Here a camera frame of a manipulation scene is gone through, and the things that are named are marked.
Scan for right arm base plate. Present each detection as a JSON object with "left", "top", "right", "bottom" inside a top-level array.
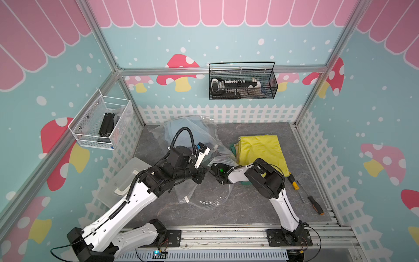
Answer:
[{"left": 266, "top": 229, "right": 313, "bottom": 248}]

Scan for black wire mesh basket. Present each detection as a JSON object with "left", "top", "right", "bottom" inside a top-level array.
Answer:
[{"left": 208, "top": 62, "right": 278, "bottom": 100}]

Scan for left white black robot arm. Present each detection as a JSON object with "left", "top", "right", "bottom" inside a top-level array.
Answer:
[{"left": 67, "top": 127, "right": 210, "bottom": 262}]

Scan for black part in white basket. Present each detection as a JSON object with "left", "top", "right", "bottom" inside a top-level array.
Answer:
[{"left": 97, "top": 113, "right": 115, "bottom": 144}]

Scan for white wire mesh basket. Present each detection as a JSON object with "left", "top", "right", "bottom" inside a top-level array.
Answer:
[{"left": 68, "top": 90, "right": 134, "bottom": 150}]

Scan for green trousers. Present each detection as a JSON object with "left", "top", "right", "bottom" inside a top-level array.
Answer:
[{"left": 230, "top": 144, "right": 236, "bottom": 155}]

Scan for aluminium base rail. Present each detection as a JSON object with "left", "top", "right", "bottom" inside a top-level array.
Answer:
[{"left": 115, "top": 222, "right": 367, "bottom": 262}]

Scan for yellow green garment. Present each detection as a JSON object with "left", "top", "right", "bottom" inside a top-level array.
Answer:
[{"left": 235, "top": 135, "right": 289, "bottom": 177}]

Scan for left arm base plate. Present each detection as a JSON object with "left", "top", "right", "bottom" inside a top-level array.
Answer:
[{"left": 140, "top": 230, "right": 182, "bottom": 248}]

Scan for yellow black screwdriver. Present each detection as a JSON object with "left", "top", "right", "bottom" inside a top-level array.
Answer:
[{"left": 288, "top": 172, "right": 306, "bottom": 204}]

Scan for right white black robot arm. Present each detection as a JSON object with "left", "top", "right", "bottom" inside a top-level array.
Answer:
[{"left": 211, "top": 158, "right": 311, "bottom": 245}]

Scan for small green circuit board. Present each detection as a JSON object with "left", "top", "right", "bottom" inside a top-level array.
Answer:
[{"left": 152, "top": 250, "right": 168, "bottom": 259}]

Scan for clear plastic vacuum bag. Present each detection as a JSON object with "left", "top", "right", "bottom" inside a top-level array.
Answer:
[{"left": 149, "top": 115, "right": 234, "bottom": 210}]

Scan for light blue folded garment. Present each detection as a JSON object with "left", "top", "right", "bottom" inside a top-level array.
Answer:
[{"left": 163, "top": 118, "right": 210, "bottom": 150}]

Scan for white black items in basket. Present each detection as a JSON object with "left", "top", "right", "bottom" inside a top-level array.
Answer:
[{"left": 209, "top": 78, "right": 266, "bottom": 99}]

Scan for black handled screwdriver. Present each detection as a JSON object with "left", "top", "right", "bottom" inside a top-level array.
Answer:
[{"left": 296, "top": 180, "right": 325, "bottom": 216}]

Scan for translucent plastic storage box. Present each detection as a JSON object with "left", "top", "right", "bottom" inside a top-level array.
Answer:
[{"left": 98, "top": 157, "right": 151, "bottom": 208}]

